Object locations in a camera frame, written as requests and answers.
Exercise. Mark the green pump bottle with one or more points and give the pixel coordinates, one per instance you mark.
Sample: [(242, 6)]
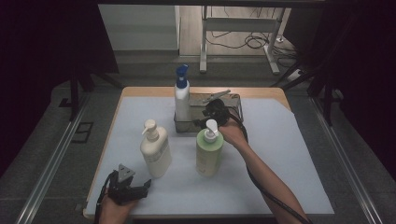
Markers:
[(208, 152)]

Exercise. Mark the aluminium floor rail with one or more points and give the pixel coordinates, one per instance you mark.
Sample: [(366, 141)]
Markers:
[(345, 161), (49, 168)]

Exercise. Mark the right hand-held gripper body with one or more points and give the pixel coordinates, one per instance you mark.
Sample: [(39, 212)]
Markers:
[(218, 110)]

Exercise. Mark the white power strip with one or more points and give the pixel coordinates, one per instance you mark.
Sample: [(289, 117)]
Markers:
[(295, 75)]

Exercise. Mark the person's left hand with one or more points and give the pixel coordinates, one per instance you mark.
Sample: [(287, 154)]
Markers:
[(113, 213)]

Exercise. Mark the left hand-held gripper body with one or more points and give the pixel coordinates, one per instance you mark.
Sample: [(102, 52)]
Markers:
[(121, 189)]

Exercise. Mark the cream pump bottle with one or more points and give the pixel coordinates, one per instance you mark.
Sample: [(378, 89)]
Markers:
[(155, 155)]

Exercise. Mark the white desk frame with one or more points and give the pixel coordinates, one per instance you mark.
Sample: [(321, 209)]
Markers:
[(239, 24)]

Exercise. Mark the dark floor socket plate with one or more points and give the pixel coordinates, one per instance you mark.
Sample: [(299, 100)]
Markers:
[(82, 132)]

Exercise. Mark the person's right hand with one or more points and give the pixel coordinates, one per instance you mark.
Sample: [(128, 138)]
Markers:
[(233, 133)]

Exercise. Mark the metal mesh basket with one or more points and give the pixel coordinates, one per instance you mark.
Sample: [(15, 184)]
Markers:
[(230, 105)]

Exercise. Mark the white bottle with blue pump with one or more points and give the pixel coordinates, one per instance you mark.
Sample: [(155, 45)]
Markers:
[(182, 102)]

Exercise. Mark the white wall panel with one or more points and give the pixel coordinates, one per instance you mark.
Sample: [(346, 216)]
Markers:
[(140, 28)]

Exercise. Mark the black tripod stand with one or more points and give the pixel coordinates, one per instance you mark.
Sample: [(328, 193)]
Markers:
[(327, 99)]

